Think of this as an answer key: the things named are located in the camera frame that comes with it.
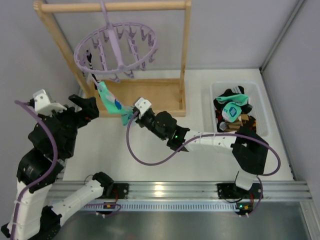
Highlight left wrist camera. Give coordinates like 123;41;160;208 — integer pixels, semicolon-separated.
32;89;67;116

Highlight brown cream striped sock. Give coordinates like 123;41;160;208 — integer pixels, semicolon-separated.
224;114;250;132

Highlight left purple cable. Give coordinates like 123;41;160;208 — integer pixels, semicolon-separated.
9;99;122;240

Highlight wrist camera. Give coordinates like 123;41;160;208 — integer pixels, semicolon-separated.
134;97;152;118
32;89;67;116

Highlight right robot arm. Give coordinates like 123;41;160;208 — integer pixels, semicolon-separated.
132;107;269;191

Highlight white plastic basket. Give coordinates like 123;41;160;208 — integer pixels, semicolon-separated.
209;80;270;138

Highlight wooden hanger rack frame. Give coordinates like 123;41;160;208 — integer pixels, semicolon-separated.
33;0;192;117

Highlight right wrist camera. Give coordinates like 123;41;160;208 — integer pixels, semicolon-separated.
134;97;152;118

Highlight purple round clip hanger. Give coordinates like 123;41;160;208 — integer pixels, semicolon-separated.
73;0;158;83

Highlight black sock white stripes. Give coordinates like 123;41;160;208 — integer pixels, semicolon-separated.
216;120;229;133

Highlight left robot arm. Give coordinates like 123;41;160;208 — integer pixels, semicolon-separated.
1;93;114;240

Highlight purple cable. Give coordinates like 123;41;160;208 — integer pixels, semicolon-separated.
9;99;122;240
126;111;281;217

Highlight thin black sock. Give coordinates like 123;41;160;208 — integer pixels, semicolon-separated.
85;50;99;90

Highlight teal patterned sock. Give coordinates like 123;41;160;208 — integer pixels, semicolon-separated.
95;81;133;126
216;94;250;123

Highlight aluminium mounting rail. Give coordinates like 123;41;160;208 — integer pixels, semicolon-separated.
41;180;313;213

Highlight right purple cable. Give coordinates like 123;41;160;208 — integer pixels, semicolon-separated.
126;111;281;217

